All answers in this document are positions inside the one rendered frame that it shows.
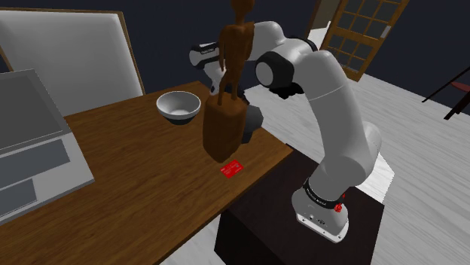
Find brown wooden figure statue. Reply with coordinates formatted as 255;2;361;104
202;0;256;164

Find white bowl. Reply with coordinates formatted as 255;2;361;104
155;90;202;126

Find red card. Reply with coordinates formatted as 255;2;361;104
220;160;245;180

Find wooden desk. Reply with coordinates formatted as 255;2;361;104
0;81;294;265

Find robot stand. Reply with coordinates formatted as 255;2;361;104
214;143;386;265

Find wooden door with glass panes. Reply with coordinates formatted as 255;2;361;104
319;0;410;82

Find grey laptop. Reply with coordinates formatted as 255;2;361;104
0;69;96;226

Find dark chair with red seat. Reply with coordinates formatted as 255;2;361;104
421;65;470;121

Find white board with wooden frame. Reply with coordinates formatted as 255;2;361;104
0;8;145;117

